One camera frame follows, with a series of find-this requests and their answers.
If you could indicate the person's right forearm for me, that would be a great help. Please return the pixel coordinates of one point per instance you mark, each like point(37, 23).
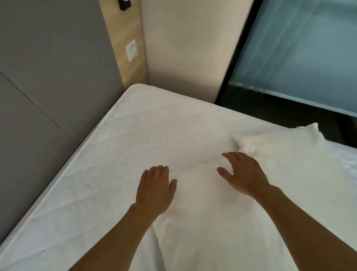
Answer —
point(306, 231)

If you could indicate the grey padded wood-framed headboard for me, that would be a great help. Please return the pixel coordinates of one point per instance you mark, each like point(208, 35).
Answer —
point(55, 69)

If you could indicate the white pillow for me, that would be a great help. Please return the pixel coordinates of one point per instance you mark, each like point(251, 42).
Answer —
point(293, 156)
point(212, 229)

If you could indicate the white quilted mattress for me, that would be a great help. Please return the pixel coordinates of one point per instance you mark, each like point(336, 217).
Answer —
point(139, 134)

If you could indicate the white wall switch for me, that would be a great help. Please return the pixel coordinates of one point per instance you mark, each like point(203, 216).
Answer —
point(131, 50)

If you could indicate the person's right hand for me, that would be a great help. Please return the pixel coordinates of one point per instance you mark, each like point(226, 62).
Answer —
point(245, 176)

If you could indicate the person's left hand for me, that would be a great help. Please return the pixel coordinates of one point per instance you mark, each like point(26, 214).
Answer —
point(153, 192)

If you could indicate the black and white wall lamp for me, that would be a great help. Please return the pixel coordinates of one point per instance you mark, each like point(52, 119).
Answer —
point(124, 4)

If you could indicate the person's left forearm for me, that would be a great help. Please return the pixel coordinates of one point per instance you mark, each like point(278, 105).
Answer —
point(117, 243)

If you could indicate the black-framed frosted glass partition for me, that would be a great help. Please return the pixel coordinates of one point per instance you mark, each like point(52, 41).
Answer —
point(293, 50)

